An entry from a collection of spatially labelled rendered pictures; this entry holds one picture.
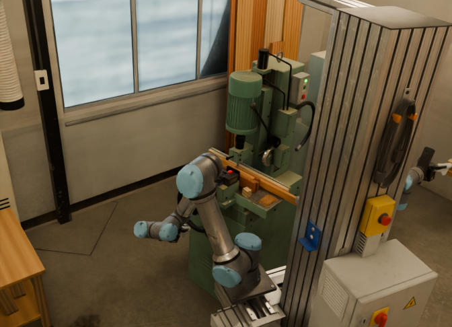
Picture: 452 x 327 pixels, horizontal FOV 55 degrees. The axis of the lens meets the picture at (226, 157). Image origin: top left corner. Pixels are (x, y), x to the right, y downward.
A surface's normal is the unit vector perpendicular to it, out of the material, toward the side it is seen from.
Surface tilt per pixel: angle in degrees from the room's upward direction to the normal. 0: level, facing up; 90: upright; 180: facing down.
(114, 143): 90
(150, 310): 0
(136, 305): 0
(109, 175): 90
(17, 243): 0
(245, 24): 87
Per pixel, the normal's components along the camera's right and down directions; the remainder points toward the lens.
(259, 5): 0.65, 0.37
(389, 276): 0.07, -0.86
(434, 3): -0.77, 0.28
